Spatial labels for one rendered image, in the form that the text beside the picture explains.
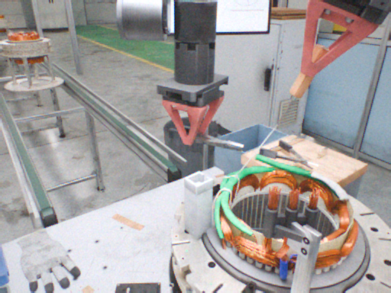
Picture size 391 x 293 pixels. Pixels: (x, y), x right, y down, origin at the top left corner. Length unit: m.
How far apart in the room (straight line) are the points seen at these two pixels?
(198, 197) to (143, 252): 0.50
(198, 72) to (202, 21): 0.06
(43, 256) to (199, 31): 0.70
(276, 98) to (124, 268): 2.18
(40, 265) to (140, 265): 0.24
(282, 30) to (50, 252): 2.23
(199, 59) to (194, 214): 0.21
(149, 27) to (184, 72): 0.07
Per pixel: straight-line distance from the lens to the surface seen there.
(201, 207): 0.42
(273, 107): 2.78
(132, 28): 0.43
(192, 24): 0.42
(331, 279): 0.43
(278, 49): 2.67
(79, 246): 0.96
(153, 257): 0.88
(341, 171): 0.73
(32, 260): 0.93
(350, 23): 0.35
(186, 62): 0.43
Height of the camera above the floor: 1.41
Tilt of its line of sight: 26 degrees down
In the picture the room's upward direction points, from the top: straight up
